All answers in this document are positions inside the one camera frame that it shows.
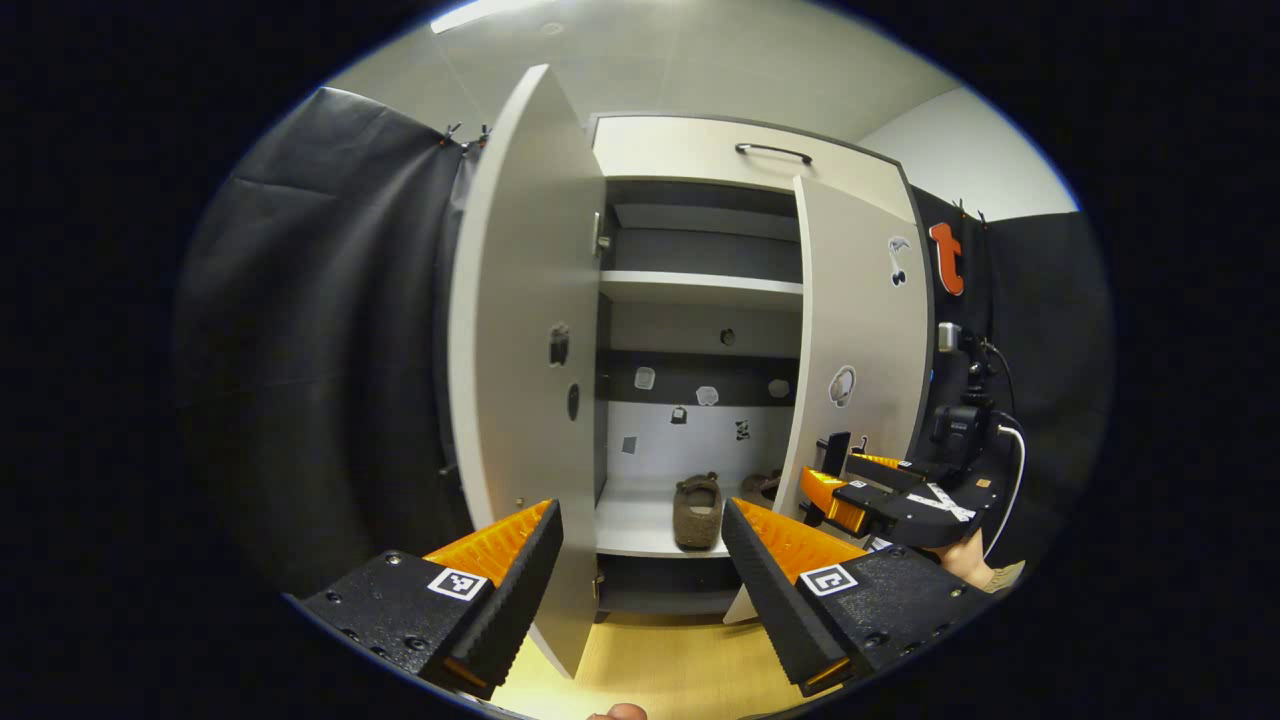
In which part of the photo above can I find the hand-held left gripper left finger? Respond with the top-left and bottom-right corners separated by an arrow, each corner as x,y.
298,499 -> 564,701

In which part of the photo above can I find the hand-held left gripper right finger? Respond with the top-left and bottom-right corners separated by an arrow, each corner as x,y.
721,497 -> 998,700

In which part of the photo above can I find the grey shoe cabinet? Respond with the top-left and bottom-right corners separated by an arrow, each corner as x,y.
447,65 -> 936,681

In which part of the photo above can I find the grey shoe cabinet door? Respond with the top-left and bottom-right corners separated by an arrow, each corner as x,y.
447,65 -> 609,681
722,175 -> 933,626

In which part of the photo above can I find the white cabinet shelf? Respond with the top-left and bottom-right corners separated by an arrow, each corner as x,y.
598,270 -> 804,309

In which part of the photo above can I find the grey cabinet drawer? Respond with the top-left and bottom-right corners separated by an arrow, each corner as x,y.
590,115 -> 916,223

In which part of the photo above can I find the black backdrop cloth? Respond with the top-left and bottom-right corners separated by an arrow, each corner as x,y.
175,88 -> 476,601
905,185 -> 1116,561

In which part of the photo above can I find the ceiling light panel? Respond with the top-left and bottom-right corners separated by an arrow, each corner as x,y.
430,0 -> 561,36

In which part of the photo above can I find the white cable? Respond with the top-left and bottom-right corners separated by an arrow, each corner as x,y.
985,425 -> 1028,561

